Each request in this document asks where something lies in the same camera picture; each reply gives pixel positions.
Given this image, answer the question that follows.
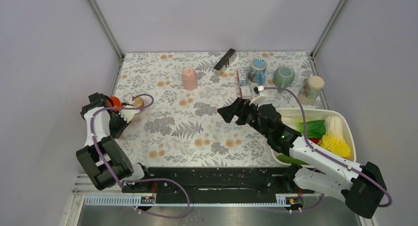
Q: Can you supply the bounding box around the floral tablecloth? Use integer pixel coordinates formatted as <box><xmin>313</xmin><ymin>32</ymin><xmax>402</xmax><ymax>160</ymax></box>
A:
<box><xmin>114</xmin><ymin>51</ymin><xmax>313</xmax><ymax>167</ymax></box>

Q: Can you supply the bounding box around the green cucumber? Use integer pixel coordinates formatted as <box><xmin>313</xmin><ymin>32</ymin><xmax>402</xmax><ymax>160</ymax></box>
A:
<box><xmin>277</xmin><ymin>155</ymin><xmax>308</xmax><ymax>165</ymax></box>

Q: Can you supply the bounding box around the large orange mug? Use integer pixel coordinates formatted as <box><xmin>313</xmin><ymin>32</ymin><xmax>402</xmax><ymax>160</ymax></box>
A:
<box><xmin>106</xmin><ymin>96</ymin><xmax>122</xmax><ymax>112</ymax></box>

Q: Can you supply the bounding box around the white plastic basin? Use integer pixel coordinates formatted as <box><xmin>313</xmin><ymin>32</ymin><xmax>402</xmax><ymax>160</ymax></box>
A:
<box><xmin>268</xmin><ymin>108</ymin><xmax>357</xmax><ymax>170</ymax></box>

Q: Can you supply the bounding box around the cream painted mug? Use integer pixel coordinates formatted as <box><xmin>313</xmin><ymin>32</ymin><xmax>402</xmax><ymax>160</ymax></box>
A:
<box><xmin>297</xmin><ymin>76</ymin><xmax>325</xmax><ymax>105</ymax></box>

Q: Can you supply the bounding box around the red chili pepper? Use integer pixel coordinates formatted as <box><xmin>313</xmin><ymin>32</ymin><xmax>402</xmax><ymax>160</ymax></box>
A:
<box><xmin>308</xmin><ymin>138</ymin><xmax>320</xmax><ymax>145</ymax></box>

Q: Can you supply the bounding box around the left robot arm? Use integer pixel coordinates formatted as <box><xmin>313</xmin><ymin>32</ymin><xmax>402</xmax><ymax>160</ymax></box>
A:
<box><xmin>76</xmin><ymin>93</ymin><xmax>153</xmax><ymax>192</ymax></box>

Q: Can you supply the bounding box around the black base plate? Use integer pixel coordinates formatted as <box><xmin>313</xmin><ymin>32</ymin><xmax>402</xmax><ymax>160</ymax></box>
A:
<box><xmin>122</xmin><ymin>167</ymin><xmax>300</xmax><ymax>198</ymax></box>

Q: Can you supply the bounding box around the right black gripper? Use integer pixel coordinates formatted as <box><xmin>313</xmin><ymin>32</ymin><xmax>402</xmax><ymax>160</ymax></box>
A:
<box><xmin>217</xmin><ymin>97</ymin><xmax>271</xmax><ymax>138</ymax></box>

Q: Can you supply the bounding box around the small orange mug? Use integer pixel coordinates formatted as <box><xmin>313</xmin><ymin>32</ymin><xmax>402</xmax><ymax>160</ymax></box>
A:
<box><xmin>132</xmin><ymin>97</ymin><xmax>145</xmax><ymax>108</ymax></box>

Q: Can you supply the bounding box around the green bok choy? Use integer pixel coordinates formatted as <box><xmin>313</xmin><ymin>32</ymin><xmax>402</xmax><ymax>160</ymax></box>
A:
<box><xmin>282</xmin><ymin>117</ymin><xmax>326</xmax><ymax>139</ymax></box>

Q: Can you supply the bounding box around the white slotted cable duct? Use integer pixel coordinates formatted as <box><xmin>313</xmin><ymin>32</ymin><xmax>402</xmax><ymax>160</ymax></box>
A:
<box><xmin>84</xmin><ymin>194</ymin><xmax>298</xmax><ymax>207</ymax></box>

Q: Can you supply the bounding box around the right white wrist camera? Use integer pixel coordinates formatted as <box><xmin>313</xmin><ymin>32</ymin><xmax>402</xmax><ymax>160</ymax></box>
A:
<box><xmin>250</xmin><ymin>86</ymin><xmax>268</xmax><ymax>105</ymax></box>

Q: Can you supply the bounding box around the green glazed mug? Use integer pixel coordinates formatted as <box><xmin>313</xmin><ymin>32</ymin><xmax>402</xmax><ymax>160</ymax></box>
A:
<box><xmin>273</xmin><ymin>66</ymin><xmax>295</xmax><ymax>88</ymax></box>

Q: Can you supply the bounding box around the blue butterfly mug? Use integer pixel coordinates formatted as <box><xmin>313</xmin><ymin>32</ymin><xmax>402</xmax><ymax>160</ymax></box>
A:
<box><xmin>247</xmin><ymin>58</ymin><xmax>267</xmax><ymax>86</ymax></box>

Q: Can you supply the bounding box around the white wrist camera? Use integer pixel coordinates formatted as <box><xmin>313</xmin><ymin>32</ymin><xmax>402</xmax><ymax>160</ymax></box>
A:
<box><xmin>119</xmin><ymin>105</ymin><xmax>141</xmax><ymax>123</ymax></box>
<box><xmin>250</xmin><ymin>86</ymin><xmax>268</xmax><ymax>105</ymax></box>

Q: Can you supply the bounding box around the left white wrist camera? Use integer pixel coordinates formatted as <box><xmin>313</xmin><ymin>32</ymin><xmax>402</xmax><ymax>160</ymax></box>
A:
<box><xmin>119</xmin><ymin>105</ymin><xmax>141</xmax><ymax>123</ymax></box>

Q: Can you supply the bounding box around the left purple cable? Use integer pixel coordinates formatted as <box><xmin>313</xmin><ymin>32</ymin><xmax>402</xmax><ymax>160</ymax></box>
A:
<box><xmin>90</xmin><ymin>93</ymin><xmax>191</xmax><ymax>219</ymax></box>

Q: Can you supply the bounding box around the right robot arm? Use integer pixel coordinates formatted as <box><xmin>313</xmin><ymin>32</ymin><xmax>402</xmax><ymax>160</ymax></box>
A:
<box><xmin>217</xmin><ymin>98</ymin><xmax>387</xmax><ymax>219</ymax></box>

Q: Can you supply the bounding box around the yellow napa cabbage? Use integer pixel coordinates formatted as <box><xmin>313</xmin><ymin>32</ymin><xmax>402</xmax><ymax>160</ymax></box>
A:
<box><xmin>318</xmin><ymin>116</ymin><xmax>351</xmax><ymax>159</ymax></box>

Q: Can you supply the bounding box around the light pink cup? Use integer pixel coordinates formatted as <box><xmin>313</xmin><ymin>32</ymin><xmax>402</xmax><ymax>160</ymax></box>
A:
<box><xmin>181</xmin><ymin>67</ymin><xmax>198</xmax><ymax>91</ymax></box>

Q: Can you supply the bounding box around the white red toothpaste box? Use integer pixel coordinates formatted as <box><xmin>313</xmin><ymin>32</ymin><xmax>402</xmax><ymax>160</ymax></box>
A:
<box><xmin>237</xmin><ymin>68</ymin><xmax>251</xmax><ymax>99</ymax></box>

